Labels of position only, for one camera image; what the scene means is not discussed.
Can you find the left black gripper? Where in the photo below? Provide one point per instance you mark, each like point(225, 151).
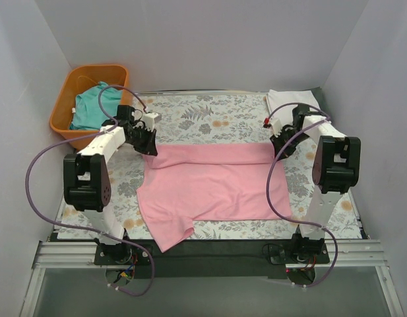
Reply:
point(144, 140)

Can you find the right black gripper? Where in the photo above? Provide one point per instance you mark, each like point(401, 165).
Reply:
point(283, 142)

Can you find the pink t shirt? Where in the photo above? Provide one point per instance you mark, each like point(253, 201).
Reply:
point(209, 182)

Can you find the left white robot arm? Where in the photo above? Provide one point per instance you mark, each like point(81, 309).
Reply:
point(86, 178)

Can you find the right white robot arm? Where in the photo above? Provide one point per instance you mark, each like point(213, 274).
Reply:
point(336, 169)

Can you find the folded white t shirt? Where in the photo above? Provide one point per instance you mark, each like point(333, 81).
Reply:
point(275, 98)

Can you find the floral table mat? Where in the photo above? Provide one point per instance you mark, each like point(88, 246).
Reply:
point(205, 118)

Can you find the teal t shirt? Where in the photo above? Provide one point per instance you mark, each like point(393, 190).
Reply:
point(88, 114)

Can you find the orange plastic basket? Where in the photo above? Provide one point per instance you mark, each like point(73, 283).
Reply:
point(78, 81)

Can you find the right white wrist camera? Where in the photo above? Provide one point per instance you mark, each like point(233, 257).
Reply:
point(274, 125)

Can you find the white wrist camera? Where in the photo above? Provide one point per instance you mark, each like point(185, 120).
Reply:
point(150, 119)
point(274, 125)

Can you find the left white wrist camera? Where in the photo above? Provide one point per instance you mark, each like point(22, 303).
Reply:
point(150, 119)

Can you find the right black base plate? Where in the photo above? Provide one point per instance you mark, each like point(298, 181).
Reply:
point(281, 252)

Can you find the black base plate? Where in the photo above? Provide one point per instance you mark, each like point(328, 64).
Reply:
point(120, 254)
point(281, 252)

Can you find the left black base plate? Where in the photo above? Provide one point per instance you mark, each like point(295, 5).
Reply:
point(120, 254)

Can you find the aluminium frame rail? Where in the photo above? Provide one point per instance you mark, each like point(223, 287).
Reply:
point(348, 253)

